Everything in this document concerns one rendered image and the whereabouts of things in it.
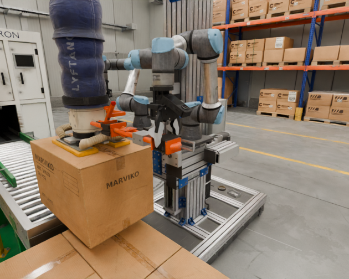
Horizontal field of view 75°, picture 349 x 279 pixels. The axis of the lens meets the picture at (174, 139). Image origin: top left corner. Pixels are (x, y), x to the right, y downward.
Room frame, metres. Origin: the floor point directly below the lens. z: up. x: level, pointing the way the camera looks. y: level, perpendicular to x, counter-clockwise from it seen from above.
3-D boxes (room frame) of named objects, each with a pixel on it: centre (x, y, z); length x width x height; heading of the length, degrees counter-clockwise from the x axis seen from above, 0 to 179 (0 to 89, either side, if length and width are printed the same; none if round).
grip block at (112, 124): (1.03, 0.28, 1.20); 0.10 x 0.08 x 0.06; 137
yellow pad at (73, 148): (1.13, 0.53, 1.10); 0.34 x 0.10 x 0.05; 47
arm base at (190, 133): (1.44, -0.11, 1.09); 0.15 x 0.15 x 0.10
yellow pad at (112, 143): (1.27, 0.40, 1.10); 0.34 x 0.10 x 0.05; 47
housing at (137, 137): (0.88, 0.13, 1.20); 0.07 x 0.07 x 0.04; 47
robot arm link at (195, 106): (1.44, -0.11, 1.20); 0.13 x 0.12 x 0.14; 65
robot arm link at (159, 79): (0.81, 0.04, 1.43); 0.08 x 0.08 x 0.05
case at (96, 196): (1.20, 0.48, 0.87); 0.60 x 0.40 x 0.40; 48
